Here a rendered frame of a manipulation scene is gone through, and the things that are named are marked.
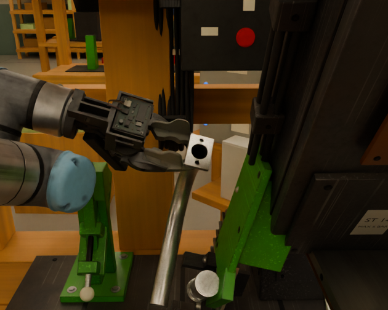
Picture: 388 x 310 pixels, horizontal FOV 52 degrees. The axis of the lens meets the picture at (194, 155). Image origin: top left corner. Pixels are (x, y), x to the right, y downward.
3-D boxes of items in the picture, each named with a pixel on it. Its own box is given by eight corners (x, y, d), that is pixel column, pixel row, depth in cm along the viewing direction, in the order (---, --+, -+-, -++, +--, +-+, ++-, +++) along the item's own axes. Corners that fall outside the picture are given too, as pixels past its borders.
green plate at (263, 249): (271, 304, 60) (323, 183, 52) (218, 293, 59) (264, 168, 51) (259, 257, 70) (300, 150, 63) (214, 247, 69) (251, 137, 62)
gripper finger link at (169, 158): (202, 172, 58) (143, 147, 57) (193, 184, 63) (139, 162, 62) (209, 154, 59) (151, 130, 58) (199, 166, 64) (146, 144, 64)
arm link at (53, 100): (36, 138, 61) (53, 93, 64) (65, 146, 62) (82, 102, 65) (28, 117, 54) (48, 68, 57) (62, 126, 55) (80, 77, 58)
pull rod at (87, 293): (93, 304, 76) (90, 280, 74) (78, 304, 76) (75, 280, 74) (99, 285, 81) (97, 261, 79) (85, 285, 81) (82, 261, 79)
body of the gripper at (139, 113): (146, 146, 55) (60, 122, 53) (139, 166, 63) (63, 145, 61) (159, 99, 58) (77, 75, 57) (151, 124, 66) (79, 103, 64)
